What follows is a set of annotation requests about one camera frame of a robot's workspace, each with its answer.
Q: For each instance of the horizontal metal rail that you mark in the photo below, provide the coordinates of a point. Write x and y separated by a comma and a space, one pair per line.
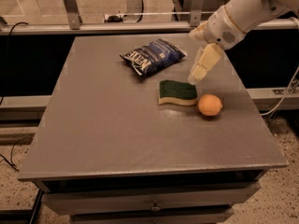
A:
118, 28

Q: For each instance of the metal drawer knob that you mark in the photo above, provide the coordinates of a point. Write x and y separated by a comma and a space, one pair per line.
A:
155, 208

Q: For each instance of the right metal bracket post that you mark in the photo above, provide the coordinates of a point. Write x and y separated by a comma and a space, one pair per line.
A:
195, 12

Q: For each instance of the orange fruit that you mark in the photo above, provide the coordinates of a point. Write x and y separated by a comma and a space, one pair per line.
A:
210, 105

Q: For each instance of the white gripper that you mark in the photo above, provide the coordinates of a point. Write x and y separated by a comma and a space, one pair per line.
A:
221, 29

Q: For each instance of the left metal bracket post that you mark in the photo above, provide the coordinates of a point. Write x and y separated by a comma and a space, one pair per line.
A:
73, 17

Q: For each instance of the blue chip bag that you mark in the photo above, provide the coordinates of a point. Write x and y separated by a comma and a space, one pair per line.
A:
149, 59

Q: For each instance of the metal bracket post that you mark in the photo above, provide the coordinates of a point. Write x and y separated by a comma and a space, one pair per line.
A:
195, 12
73, 17

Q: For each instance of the power strip on floor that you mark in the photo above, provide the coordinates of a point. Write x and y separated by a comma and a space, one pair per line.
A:
114, 18

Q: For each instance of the green and yellow sponge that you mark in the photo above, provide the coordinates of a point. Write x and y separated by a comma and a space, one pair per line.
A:
177, 93

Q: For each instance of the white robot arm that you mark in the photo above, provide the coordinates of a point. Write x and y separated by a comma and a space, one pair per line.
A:
248, 14

